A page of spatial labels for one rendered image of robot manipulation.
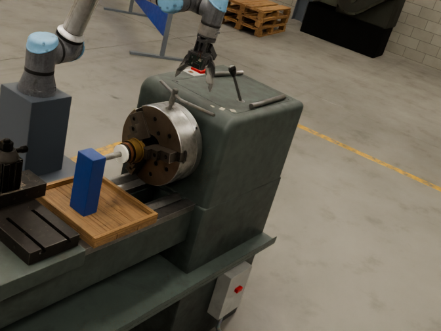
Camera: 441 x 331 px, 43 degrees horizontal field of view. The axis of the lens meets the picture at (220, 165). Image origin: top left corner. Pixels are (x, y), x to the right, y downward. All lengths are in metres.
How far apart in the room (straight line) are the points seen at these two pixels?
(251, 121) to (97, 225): 0.72
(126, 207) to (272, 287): 1.55
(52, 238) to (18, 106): 0.78
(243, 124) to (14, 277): 1.02
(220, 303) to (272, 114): 0.96
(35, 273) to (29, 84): 0.91
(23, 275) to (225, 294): 1.26
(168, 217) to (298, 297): 1.48
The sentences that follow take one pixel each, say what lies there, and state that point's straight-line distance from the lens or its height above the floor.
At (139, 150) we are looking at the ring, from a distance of 2.07.
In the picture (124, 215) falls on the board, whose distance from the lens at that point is 2.08.
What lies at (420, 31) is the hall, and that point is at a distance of 11.80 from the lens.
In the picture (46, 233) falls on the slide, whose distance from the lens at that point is 1.78.
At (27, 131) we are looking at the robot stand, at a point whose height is 0.97.
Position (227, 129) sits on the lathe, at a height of 1.22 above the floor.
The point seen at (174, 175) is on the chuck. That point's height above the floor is 1.03.
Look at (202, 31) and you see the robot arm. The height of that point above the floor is 1.54.
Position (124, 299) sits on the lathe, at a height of 0.54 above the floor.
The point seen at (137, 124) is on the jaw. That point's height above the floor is 1.16.
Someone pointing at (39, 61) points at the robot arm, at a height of 1.24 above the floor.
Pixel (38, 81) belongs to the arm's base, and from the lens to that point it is 2.36.
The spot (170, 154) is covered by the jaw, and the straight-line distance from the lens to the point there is 2.05.
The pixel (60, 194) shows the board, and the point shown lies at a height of 0.89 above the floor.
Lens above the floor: 2.00
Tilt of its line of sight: 25 degrees down
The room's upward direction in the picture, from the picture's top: 16 degrees clockwise
